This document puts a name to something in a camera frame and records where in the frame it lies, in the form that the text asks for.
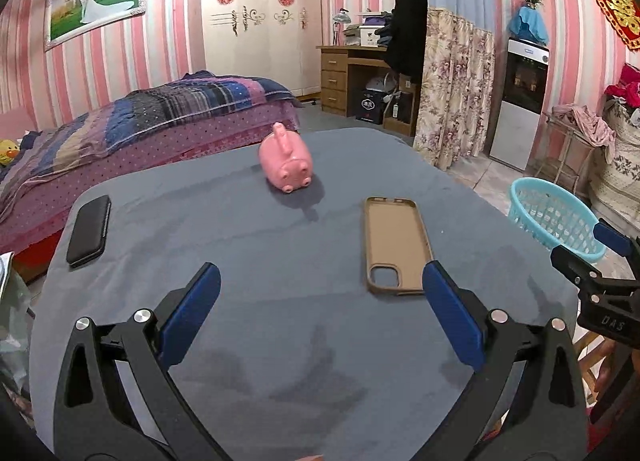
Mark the white box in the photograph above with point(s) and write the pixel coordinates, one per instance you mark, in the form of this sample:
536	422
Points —
372	37

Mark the wooden desk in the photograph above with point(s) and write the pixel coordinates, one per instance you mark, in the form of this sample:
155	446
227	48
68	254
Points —
334	81

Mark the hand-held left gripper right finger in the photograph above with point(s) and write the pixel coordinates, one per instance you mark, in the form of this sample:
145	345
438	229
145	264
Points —
452	316

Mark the framed wedding photo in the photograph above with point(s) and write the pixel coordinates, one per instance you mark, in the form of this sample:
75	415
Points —
95	6

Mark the metal rack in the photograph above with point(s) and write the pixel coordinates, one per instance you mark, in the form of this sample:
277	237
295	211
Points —
555	161

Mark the red gold wall ornament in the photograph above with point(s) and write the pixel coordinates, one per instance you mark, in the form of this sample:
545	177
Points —
617	6

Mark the pink piggy bank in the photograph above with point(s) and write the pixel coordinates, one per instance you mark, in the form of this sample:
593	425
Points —
285	161

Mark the floral covered furniture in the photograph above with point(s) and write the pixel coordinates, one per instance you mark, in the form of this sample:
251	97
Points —
620	166

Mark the pink clothes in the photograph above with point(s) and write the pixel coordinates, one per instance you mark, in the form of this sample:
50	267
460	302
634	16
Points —
585	123

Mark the black phone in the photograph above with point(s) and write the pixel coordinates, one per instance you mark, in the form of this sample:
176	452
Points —
89	231

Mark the water dispenser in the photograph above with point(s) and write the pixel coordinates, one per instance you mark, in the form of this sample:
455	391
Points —
517	131

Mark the blue cloth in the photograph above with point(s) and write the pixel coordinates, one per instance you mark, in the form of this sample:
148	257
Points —
528	26

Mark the red clothes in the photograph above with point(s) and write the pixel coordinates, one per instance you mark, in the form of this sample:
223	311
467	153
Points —
625	88

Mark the purple dotted bed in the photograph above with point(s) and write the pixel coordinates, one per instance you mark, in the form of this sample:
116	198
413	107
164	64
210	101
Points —
150	151

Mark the white round appliance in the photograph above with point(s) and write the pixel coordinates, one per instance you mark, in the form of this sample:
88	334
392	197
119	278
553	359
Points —
381	82

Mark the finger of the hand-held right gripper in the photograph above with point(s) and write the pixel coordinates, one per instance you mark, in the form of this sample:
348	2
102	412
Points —
612	238
575	266

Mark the patchwork quilt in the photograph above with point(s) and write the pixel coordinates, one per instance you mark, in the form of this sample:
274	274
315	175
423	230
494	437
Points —
150	111

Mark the black coat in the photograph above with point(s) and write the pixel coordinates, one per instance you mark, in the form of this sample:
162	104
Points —
407	31

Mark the white wardrobe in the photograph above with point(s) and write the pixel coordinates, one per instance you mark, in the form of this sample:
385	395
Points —
260	51

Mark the yellow duck plush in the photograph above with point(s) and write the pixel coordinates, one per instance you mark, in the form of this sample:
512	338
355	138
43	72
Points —
7	152

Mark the black box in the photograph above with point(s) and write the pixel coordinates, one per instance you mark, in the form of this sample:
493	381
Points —
370	107

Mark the blue and floral curtain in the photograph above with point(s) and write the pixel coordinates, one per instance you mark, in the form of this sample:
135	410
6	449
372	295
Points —
455	91

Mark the brown phone case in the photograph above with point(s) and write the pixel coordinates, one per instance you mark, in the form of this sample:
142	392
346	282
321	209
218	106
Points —
395	236

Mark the turquoise plastic basket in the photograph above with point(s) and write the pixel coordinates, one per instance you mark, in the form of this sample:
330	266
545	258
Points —
550	211

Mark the person's right hand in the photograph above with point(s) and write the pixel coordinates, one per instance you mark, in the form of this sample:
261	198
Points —
602	371

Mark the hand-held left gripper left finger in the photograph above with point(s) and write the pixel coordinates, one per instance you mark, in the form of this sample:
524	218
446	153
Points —
192	313

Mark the desk lamp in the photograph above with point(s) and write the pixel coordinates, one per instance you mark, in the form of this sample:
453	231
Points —
341	21

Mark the folded clothes stack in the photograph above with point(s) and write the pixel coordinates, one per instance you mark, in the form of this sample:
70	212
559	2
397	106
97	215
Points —
377	18

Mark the grey-blue tablecloth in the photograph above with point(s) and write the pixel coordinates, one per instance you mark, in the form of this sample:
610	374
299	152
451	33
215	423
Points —
300	341

